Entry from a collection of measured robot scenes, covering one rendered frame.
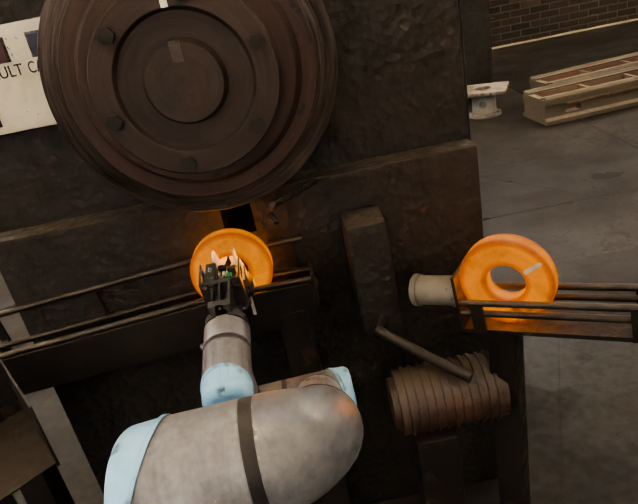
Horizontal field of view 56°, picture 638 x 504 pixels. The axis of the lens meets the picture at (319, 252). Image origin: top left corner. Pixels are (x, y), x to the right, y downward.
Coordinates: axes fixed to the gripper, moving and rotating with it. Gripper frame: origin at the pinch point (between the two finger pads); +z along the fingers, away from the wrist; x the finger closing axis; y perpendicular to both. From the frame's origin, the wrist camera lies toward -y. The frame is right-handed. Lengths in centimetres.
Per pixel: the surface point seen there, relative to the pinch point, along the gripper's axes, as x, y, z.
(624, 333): -61, -4, -32
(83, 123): 15.6, 31.9, 1.9
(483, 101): -153, -147, 304
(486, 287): -43.9, -2.3, -18.2
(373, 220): -28.0, 4.5, -2.6
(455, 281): -39.1, -1.2, -16.4
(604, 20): -384, -223, 569
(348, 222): -23.5, 4.1, -1.2
